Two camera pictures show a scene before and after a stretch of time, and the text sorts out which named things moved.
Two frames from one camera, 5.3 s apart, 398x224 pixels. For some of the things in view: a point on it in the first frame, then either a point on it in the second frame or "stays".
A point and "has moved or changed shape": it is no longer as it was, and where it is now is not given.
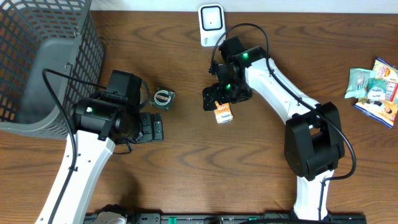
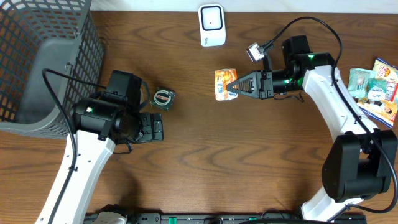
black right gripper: [219, 97] -> [260, 84]
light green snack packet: [357, 83] stays
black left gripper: [150, 127] stays
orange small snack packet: [223, 112] has moved or changed shape
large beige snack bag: [384, 111] stays
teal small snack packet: [376, 88] stays
